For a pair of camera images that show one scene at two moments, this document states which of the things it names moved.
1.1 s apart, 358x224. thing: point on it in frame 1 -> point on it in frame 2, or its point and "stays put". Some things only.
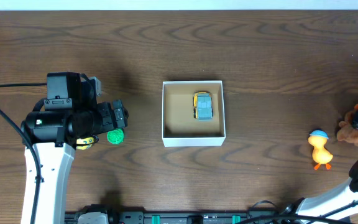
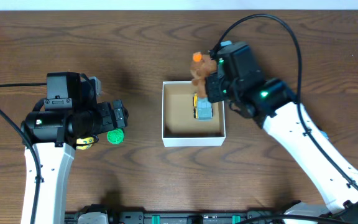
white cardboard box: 179,128 stays put
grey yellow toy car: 202,106 stays put
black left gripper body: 118,114 stays put
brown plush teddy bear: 348,132 -> 202,65
